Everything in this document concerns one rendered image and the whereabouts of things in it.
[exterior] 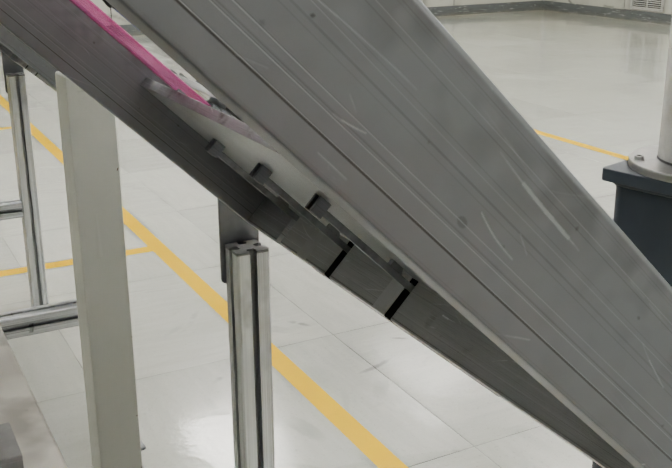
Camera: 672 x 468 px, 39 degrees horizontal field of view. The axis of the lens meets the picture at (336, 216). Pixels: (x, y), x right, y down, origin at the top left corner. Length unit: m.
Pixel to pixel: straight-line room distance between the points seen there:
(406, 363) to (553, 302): 1.91
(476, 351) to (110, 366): 0.74
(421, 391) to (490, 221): 1.82
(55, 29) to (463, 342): 0.49
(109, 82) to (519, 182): 0.68
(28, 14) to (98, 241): 0.43
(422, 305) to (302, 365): 1.49
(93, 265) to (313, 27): 1.04
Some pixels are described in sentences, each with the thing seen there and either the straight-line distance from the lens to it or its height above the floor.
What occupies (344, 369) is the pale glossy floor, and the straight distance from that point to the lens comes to 2.23.
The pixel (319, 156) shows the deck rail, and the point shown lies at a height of 0.94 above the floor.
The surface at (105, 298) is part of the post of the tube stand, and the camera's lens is 1.32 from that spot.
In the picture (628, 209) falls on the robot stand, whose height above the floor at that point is 0.65.
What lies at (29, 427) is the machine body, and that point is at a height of 0.62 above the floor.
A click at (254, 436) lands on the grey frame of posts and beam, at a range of 1.19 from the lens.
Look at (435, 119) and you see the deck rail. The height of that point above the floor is 0.94.
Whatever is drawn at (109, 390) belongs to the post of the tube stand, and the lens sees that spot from 1.38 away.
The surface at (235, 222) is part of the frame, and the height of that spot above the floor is 0.66.
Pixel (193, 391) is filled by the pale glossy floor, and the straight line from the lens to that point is 2.17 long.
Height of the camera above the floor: 1.01
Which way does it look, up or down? 18 degrees down
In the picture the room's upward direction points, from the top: straight up
